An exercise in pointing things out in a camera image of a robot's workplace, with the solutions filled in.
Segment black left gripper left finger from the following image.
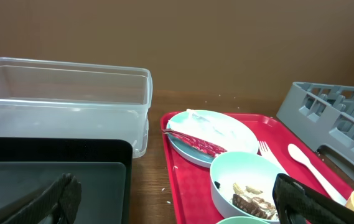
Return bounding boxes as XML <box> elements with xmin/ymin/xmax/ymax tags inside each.
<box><xmin>0</xmin><ymin>173</ymin><xmax>82</xmax><ymax>224</ymax></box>

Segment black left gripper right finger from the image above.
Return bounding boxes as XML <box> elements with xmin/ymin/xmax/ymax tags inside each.
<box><xmin>272</xmin><ymin>173</ymin><xmax>354</xmax><ymax>224</ymax></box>

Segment food scraps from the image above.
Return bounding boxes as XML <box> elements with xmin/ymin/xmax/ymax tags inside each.
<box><xmin>214</xmin><ymin>181</ymin><xmax>279</xmax><ymax>221</ymax></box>

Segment white plastic spoon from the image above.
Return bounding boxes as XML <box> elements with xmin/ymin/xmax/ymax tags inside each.
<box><xmin>287</xmin><ymin>144</ymin><xmax>347</xmax><ymax>205</ymax></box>

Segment mint green bowl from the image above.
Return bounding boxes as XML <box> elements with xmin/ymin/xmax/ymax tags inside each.
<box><xmin>216</xmin><ymin>217</ymin><xmax>268</xmax><ymax>224</ymax></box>

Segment light blue bowl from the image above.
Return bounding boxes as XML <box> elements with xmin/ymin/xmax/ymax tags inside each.
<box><xmin>210</xmin><ymin>151</ymin><xmax>287</xmax><ymax>218</ymax></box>

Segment white plastic fork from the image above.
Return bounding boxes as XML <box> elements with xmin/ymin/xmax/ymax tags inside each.
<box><xmin>259</xmin><ymin>141</ymin><xmax>287</xmax><ymax>174</ymax></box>

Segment light blue plate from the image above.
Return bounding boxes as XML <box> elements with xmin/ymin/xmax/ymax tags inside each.
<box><xmin>166</xmin><ymin>109</ymin><xmax>259</xmax><ymax>168</ymax></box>

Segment red snack wrapper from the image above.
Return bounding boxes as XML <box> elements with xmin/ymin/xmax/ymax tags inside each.
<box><xmin>162</xmin><ymin>129</ymin><xmax>226</xmax><ymax>158</ymax></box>

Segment white napkin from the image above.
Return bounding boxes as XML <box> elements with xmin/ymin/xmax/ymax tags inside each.
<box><xmin>167</xmin><ymin>109</ymin><xmax>259</xmax><ymax>153</ymax></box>

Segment grey dishwasher rack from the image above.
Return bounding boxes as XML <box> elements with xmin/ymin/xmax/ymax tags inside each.
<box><xmin>277</xmin><ymin>82</ymin><xmax>354</xmax><ymax>180</ymax></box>

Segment black plastic tray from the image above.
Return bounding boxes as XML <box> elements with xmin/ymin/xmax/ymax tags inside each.
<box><xmin>0</xmin><ymin>137</ymin><xmax>133</xmax><ymax>223</ymax></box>

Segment red serving tray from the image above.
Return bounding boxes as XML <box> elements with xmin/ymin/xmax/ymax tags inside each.
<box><xmin>162</xmin><ymin>113</ymin><xmax>353</xmax><ymax>223</ymax></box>

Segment clear plastic bin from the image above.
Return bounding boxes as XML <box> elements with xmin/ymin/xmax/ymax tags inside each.
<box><xmin>0</xmin><ymin>57</ymin><xmax>153</xmax><ymax>158</ymax></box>

